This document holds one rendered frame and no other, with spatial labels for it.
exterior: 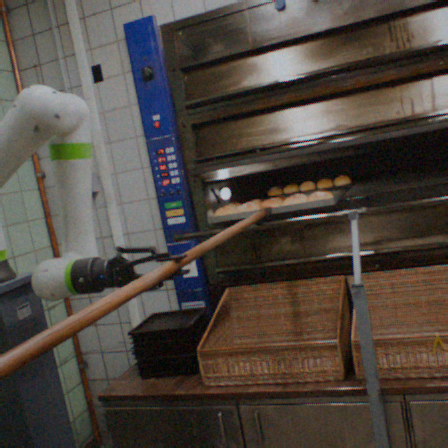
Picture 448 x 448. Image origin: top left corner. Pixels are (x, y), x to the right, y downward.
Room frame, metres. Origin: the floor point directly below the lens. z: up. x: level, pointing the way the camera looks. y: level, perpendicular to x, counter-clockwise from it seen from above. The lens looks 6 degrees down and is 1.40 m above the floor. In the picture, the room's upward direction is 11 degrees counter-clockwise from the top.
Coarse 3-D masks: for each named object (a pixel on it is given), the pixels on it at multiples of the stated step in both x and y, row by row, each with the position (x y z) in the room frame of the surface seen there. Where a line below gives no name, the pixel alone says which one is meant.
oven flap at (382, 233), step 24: (360, 216) 2.22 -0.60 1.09; (384, 216) 2.19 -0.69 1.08; (408, 216) 2.15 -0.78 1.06; (432, 216) 2.11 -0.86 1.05; (240, 240) 2.41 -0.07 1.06; (264, 240) 2.36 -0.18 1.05; (288, 240) 2.32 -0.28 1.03; (312, 240) 2.28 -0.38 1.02; (336, 240) 2.23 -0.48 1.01; (360, 240) 2.20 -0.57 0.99; (384, 240) 2.16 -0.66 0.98; (408, 240) 2.12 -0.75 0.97; (432, 240) 2.08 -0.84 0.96; (240, 264) 2.37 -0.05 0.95; (264, 264) 2.31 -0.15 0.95; (288, 264) 2.28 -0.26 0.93
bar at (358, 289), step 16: (368, 208) 1.82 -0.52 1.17; (384, 208) 1.80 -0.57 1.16; (400, 208) 1.79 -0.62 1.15; (256, 224) 1.97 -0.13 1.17; (272, 224) 1.94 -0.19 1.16; (288, 224) 1.92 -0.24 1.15; (352, 224) 1.82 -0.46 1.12; (176, 240) 2.09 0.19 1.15; (352, 240) 1.78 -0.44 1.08; (352, 288) 1.63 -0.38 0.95; (368, 320) 1.62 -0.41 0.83; (368, 336) 1.62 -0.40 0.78; (368, 352) 1.63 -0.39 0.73; (368, 368) 1.63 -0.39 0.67; (368, 384) 1.63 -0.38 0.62; (384, 416) 1.64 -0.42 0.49; (384, 432) 1.62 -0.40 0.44
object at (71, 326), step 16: (240, 224) 1.73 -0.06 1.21; (208, 240) 1.45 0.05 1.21; (224, 240) 1.54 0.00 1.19; (192, 256) 1.29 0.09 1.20; (160, 272) 1.12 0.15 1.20; (128, 288) 0.99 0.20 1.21; (144, 288) 1.03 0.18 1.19; (96, 304) 0.88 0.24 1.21; (112, 304) 0.91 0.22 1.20; (64, 320) 0.80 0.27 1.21; (80, 320) 0.82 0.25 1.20; (96, 320) 0.87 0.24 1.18; (48, 336) 0.75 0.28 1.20; (64, 336) 0.77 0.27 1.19; (16, 352) 0.68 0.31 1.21; (32, 352) 0.70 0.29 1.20; (0, 368) 0.65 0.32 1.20; (16, 368) 0.67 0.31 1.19
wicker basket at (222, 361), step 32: (256, 288) 2.33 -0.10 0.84; (288, 288) 2.28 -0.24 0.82; (320, 288) 2.23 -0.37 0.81; (224, 320) 2.27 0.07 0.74; (256, 320) 2.31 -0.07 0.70; (288, 320) 2.25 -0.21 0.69; (224, 352) 1.91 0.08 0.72; (256, 352) 1.87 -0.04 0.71; (288, 352) 1.83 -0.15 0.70; (320, 352) 2.05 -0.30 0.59; (224, 384) 1.92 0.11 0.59
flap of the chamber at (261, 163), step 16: (416, 128) 1.97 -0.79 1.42; (432, 128) 1.95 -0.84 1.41; (336, 144) 2.07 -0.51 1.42; (352, 144) 2.05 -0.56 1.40; (368, 144) 2.06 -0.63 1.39; (384, 144) 2.09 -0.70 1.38; (400, 144) 2.12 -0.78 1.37; (240, 160) 2.21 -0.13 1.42; (256, 160) 2.19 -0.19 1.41; (272, 160) 2.17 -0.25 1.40; (288, 160) 2.20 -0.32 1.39; (304, 160) 2.24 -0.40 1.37; (320, 160) 2.27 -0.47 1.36; (192, 176) 2.31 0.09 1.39; (208, 176) 2.36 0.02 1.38; (224, 176) 2.40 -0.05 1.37
